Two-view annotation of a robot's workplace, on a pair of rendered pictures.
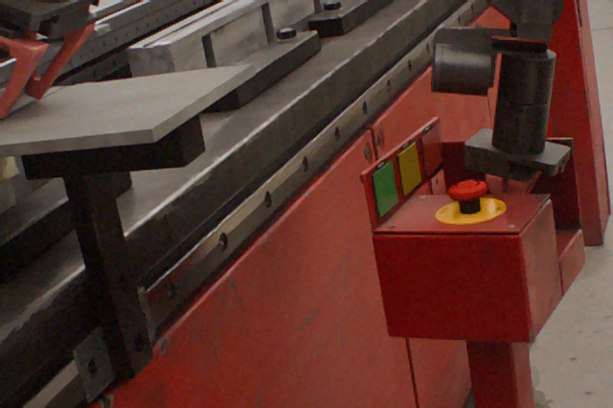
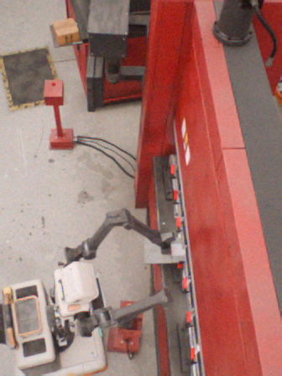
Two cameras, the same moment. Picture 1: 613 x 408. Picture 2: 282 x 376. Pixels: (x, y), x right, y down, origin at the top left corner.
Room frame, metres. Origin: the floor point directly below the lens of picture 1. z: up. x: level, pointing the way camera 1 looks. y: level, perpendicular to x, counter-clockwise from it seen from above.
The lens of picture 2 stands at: (1.78, -0.63, 3.75)
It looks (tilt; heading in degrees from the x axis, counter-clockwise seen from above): 59 degrees down; 148
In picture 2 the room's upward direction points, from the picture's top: 7 degrees clockwise
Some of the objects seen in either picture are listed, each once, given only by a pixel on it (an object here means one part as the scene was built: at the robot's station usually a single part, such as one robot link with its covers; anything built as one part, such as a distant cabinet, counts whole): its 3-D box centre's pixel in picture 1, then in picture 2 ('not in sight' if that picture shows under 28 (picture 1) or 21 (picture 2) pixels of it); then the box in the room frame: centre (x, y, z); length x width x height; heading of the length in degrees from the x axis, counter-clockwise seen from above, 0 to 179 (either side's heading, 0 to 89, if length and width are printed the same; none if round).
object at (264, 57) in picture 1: (262, 68); (184, 347); (1.47, 0.02, 0.89); 0.30 x 0.05 x 0.03; 157
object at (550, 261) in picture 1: (481, 222); (130, 317); (1.14, -0.18, 0.75); 0.20 x 0.16 x 0.18; 148
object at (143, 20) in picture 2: not in sight; (140, 38); (-0.36, 0.57, 1.66); 0.40 x 0.24 x 0.07; 157
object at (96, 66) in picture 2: not in sight; (96, 72); (-0.40, 0.26, 1.42); 0.45 x 0.12 x 0.36; 153
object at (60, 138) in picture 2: not in sight; (57, 116); (-0.96, 0.06, 0.41); 0.25 x 0.20 x 0.83; 67
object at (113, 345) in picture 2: not in sight; (123, 339); (1.12, -0.20, 0.06); 0.25 x 0.20 x 0.12; 58
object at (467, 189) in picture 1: (468, 200); not in sight; (1.09, -0.16, 0.79); 0.04 x 0.04 x 0.04
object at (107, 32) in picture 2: not in sight; (109, 57); (-0.41, 0.36, 1.53); 0.51 x 0.25 x 0.85; 153
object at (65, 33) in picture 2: not in sight; (65, 29); (-1.36, 0.35, 1.04); 0.30 x 0.26 x 0.12; 169
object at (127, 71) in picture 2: not in sight; (137, 87); (-0.36, 0.57, 1.17); 0.40 x 0.24 x 0.07; 157
